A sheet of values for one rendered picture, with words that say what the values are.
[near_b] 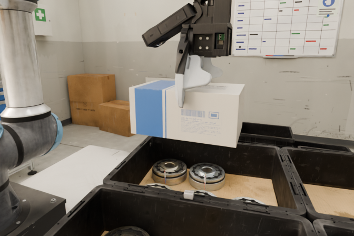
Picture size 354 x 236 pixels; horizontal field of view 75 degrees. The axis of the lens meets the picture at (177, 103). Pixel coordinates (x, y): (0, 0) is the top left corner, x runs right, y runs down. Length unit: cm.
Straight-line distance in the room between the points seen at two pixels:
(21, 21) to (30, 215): 48
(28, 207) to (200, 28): 62
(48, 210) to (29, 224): 5
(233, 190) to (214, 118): 33
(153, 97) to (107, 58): 369
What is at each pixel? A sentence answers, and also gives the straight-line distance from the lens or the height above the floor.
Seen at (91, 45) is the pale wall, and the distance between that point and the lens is 427.
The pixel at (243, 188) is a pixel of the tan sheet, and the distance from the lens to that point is 70.
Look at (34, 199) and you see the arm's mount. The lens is 79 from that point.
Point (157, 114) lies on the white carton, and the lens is 42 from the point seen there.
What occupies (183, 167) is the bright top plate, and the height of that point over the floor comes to 86.
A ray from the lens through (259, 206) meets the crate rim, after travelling 48.
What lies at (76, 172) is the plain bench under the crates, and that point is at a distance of 110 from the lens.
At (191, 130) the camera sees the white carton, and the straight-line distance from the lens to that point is 41.
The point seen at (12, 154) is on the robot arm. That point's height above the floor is 96.
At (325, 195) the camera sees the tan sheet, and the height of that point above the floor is 83.
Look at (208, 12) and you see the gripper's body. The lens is 43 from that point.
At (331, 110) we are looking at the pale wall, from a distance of 348.
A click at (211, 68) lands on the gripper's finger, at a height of 116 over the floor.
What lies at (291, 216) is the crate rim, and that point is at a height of 93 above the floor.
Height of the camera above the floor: 120
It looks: 13 degrees down
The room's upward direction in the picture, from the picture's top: straight up
